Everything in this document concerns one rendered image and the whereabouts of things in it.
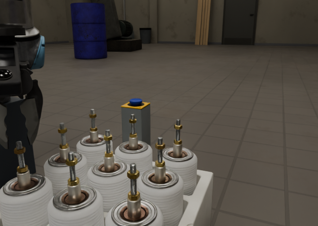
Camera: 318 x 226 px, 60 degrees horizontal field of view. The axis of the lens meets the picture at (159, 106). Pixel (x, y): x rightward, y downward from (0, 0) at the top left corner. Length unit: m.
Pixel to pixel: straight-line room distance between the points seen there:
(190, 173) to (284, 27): 9.88
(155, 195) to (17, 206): 0.25
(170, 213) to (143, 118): 0.36
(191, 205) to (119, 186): 0.16
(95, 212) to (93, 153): 0.25
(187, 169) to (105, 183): 0.19
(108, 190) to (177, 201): 0.14
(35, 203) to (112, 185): 0.14
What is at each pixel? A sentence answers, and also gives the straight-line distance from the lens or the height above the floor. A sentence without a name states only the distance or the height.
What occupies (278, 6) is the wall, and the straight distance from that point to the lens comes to 10.45.
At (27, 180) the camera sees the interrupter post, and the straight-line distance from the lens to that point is 0.60.
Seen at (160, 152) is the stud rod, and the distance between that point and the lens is 0.55.
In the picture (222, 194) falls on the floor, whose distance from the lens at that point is 1.01.
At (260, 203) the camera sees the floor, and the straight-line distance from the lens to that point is 1.00.
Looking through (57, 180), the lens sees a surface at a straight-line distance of 0.66.
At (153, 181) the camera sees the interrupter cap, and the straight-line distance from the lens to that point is 0.56.
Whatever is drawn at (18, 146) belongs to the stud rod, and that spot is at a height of 0.33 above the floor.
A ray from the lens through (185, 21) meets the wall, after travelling 10.95.
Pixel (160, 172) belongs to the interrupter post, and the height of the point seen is 0.27.
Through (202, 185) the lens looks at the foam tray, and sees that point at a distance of 0.70.
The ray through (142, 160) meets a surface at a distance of 0.68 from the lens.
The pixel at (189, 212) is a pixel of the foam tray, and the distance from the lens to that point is 0.61.
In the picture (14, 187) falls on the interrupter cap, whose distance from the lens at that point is 0.61.
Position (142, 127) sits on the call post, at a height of 0.25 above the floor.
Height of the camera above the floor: 0.54
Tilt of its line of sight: 16 degrees down
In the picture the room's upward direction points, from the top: straight up
